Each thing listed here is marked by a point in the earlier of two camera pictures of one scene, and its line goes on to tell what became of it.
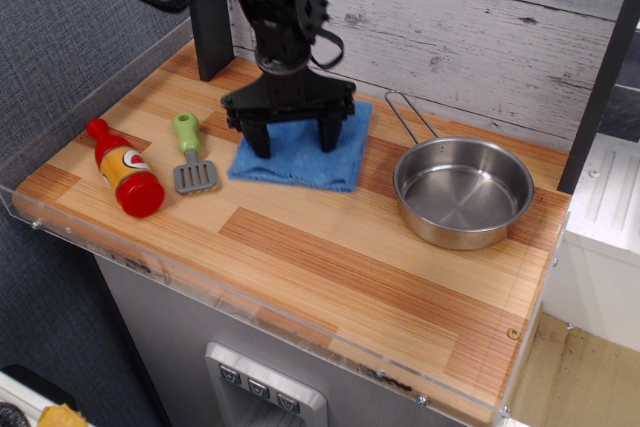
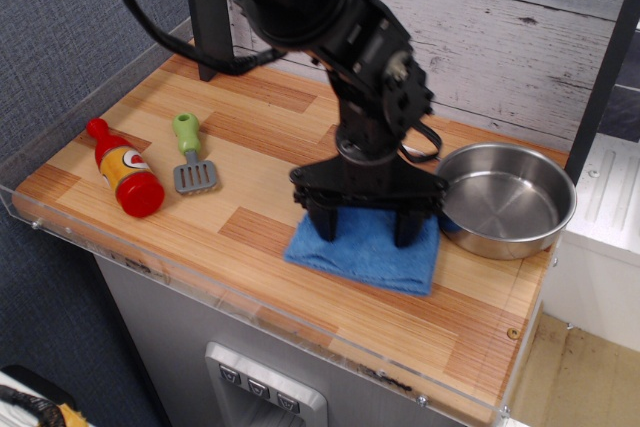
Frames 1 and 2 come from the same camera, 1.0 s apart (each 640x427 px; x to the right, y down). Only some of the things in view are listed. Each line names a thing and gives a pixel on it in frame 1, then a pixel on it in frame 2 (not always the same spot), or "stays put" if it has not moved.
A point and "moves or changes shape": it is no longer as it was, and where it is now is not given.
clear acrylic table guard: x=307 y=209 stays put
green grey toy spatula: x=193 y=174 stays put
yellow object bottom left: x=62 y=416 stays put
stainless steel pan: x=456 y=192 moves or changes shape
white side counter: x=594 y=283 stays put
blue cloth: x=297 y=155 to x=366 y=250
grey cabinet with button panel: x=212 y=361 stays put
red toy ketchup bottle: x=127 y=172 stays put
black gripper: x=288 y=93 to x=368 y=175
